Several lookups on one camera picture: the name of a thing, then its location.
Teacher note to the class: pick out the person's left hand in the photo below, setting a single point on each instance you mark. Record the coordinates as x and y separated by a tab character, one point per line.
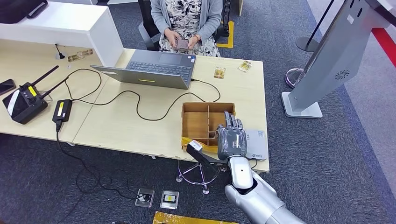
194	41

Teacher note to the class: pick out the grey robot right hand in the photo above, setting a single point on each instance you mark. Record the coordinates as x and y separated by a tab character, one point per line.
232	142

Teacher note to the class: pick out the person's right hand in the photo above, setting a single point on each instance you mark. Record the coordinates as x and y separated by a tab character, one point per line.
171	37

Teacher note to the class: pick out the black smartphone with case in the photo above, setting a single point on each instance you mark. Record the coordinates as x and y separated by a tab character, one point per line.
182	44

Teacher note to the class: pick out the wooden divided box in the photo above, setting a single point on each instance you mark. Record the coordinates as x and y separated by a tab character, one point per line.
195	123

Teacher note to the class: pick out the gold ID card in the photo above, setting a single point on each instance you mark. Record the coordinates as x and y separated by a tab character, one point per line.
245	66

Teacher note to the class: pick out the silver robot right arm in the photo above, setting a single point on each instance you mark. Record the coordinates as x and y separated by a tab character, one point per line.
256	198

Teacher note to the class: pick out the white card reader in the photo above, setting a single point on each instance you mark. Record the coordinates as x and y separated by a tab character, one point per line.
256	145

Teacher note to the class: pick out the person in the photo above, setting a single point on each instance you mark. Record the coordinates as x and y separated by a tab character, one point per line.
185	15

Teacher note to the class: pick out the gold card packet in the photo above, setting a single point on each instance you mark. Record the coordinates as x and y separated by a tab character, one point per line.
219	72

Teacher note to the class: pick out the long gold card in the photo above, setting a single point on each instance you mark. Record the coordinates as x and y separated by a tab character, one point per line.
80	55

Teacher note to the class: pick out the grey laptop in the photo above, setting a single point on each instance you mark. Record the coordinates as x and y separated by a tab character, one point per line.
153	77

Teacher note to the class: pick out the yellow tape strip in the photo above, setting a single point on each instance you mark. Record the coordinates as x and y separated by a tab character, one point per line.
185	142

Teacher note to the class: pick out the chrome stool base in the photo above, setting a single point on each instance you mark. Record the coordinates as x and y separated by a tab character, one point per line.
201	179

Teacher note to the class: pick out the metal floor socket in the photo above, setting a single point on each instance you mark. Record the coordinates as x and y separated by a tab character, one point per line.
169	199

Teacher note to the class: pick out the chrome round base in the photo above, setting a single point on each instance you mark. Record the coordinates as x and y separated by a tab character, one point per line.
291	78

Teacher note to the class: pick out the yellow taped cardboard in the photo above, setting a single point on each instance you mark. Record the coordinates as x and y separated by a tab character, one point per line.
185	219

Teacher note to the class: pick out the floor socket with plug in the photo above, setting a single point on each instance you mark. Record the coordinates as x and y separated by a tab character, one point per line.
144	198

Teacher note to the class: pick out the light wooden desk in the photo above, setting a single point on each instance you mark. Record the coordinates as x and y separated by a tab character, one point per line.
123	133

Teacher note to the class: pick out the white raised counter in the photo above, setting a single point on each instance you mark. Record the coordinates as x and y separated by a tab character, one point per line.
62	21

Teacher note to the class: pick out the small black antenna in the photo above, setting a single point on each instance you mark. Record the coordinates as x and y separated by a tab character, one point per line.
60	55

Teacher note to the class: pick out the black stanchion pole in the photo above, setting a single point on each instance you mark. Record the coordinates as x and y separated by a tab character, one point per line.
307	44

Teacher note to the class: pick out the black power adapter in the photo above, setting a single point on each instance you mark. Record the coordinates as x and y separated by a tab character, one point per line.
62	110

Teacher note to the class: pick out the grey kiosk stand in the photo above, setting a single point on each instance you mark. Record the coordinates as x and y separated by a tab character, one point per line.
332	55

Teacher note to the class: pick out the black bag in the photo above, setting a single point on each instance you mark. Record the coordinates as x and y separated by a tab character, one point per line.
18	9

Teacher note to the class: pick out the black remote controller with antennas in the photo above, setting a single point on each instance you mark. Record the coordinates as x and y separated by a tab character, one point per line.
24	105

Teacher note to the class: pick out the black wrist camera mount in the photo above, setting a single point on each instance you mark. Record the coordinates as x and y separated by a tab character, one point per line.
201	156

